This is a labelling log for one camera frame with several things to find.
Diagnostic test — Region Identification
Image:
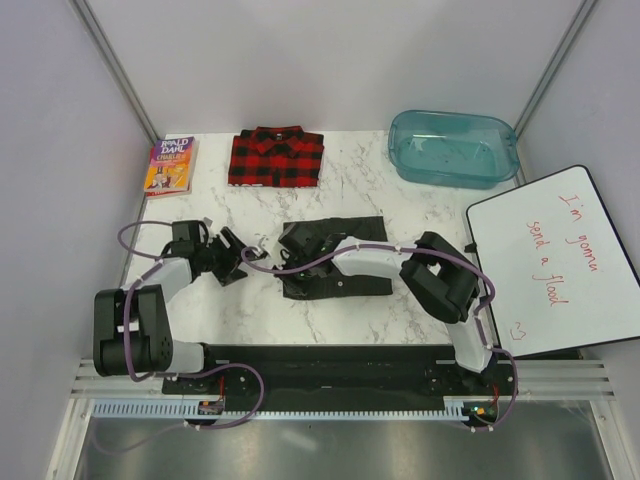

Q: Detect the Roald Dahl paperback book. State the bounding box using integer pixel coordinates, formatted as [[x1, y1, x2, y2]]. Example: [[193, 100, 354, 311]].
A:
[[144, 136, 197, 197]]

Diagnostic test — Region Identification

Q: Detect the teal transparent plastic bin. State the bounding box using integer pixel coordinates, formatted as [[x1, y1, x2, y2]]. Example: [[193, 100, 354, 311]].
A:
[[388, 110, 520, 190]]

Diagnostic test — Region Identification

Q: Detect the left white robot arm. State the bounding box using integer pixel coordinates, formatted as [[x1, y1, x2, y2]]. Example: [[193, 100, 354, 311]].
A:
[[93, 220, 247, 393]]

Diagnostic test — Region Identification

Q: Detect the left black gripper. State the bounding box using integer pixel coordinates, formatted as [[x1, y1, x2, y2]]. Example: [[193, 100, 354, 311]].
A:
[[196, 227, 261, 287]]

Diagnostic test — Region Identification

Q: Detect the red black plaid folded shirt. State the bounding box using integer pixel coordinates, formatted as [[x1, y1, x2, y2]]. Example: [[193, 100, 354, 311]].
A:
[[227, 126, 324, 188]]

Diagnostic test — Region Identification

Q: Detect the aluminium frame rail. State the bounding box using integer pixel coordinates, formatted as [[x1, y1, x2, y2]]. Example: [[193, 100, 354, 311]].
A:
[[71, 359, 615, 401]]

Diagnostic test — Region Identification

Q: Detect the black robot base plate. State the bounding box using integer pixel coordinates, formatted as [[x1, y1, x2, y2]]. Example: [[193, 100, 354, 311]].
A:
[[162, 345, 514, 411]]

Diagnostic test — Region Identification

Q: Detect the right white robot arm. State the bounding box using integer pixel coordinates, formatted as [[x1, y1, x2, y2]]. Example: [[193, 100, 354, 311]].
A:
[[278, 216, 496, 394]]

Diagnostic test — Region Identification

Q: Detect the white slotted cable duct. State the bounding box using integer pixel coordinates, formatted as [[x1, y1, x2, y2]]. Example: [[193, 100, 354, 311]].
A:
[[91, 398, 486, 421]]

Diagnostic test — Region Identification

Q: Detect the dark pinstriped long sleeve shirt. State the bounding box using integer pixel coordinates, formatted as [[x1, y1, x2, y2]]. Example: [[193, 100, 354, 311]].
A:
[[278, 216, 393, 301]]

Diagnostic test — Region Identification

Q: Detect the whiteboard with red writing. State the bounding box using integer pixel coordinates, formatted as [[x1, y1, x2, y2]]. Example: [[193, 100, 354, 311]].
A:
[[466, 165, 639, 357]]

